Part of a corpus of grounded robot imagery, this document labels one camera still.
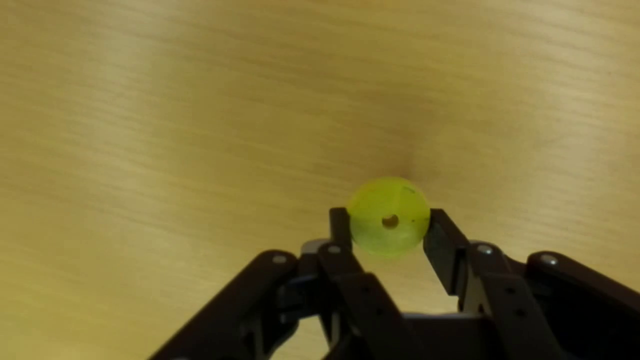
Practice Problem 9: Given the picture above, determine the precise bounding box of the yellow round block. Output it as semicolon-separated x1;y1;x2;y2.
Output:
347;177;432;260

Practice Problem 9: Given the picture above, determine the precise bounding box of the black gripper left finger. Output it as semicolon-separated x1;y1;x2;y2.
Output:
148;207;416;360

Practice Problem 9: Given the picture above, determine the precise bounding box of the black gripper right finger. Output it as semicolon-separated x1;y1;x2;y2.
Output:
420;208;640;360

